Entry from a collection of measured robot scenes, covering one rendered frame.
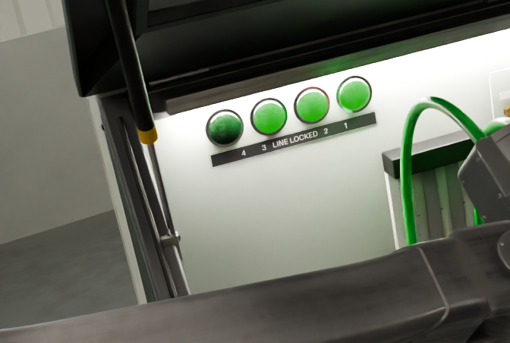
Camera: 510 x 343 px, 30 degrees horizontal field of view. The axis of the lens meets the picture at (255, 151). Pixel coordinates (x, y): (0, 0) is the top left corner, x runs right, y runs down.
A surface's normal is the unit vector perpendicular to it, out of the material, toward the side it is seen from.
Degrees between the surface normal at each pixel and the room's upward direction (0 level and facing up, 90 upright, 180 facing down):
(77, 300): 0
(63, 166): 90
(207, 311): 37
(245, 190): 90
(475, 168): 83
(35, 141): 90
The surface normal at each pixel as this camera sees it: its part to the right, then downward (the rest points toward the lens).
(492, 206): -0.91, 0.18
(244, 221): 0.26, 0.26
